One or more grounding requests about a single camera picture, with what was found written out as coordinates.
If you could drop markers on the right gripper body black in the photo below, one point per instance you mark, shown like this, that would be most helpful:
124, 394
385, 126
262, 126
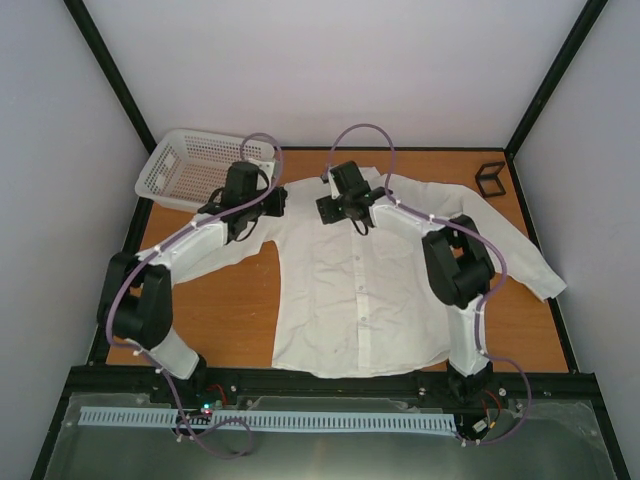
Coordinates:
332, 215

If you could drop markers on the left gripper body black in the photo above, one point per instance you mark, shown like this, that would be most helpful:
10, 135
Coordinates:
275, 209

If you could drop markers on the white button-up shirt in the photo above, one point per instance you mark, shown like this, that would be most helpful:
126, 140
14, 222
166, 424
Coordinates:
350, 305

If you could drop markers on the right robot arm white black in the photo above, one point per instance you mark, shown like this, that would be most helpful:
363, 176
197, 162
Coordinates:
458, 266

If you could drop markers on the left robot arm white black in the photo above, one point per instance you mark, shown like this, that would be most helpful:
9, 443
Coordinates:
136, 303

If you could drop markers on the black open brooch box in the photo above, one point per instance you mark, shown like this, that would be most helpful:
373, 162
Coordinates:
488, 180

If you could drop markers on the white perforated plastic basket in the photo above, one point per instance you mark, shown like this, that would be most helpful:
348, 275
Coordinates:
189, 169

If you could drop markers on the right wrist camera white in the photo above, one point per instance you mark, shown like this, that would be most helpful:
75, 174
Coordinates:
328, 177

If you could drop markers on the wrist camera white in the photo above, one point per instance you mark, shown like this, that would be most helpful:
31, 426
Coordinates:
328, 177
267, 166

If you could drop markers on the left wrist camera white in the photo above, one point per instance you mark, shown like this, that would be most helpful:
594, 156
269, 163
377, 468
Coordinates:
267, 166

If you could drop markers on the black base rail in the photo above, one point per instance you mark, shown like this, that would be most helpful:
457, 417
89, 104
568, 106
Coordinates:
233, 386

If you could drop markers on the light blue slotted cable duct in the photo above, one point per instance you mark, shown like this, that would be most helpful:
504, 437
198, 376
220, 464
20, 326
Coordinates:
272, 421

